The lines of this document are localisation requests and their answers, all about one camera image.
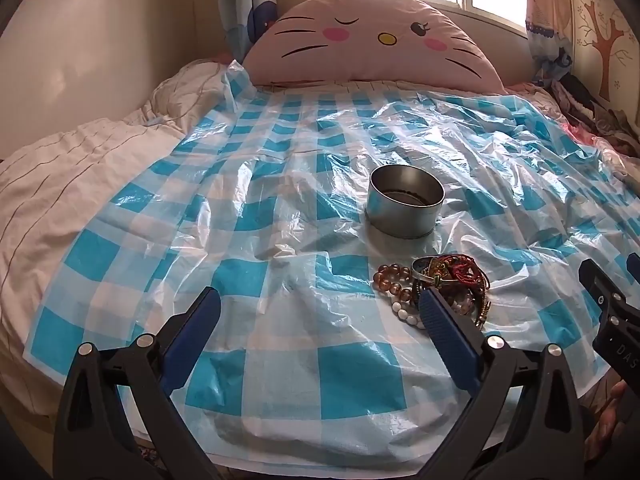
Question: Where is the pile of dark clothes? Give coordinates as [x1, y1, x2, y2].
[550, 74, 640, 162]

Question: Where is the person's right hand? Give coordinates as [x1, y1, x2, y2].
[590, 379, 640, 443]

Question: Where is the tree decal headboard panel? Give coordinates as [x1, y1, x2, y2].
[564, 0, 640, 107]

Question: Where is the round metal tin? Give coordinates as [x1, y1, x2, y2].
[365, 164, 446, 238]

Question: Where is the silver metal bangle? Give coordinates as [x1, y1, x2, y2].
[411, 256, 451, 287]

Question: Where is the pink cat face pillow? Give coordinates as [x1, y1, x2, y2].
[241, 0, 507, 96]

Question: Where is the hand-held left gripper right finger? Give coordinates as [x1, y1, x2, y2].
[417, 287, 587, 480]

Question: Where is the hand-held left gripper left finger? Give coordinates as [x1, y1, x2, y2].
[54, 287, 223, 480]

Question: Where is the plain cream headboard panel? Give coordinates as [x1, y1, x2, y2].
[0, 0, 227, 147]

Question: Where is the pink and blue curtain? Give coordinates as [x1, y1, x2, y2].
[525, 0, 574, 87]

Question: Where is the white bead bracelet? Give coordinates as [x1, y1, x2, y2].
[391, 297, 426, 330]

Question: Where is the whale print curtain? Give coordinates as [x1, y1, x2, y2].
[215, 0, 279, 64]

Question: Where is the large amber bead bracelet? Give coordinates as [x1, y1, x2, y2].
[373, 262, 414, 297]

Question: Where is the blue checkered plastic sheet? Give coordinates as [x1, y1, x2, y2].
[22, 60, 632, 479]

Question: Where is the striped white quilt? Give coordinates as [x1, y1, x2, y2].
[0, 57, 237, 363]

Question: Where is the black braided bracelet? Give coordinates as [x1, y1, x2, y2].
[411, 280, 491, 331]

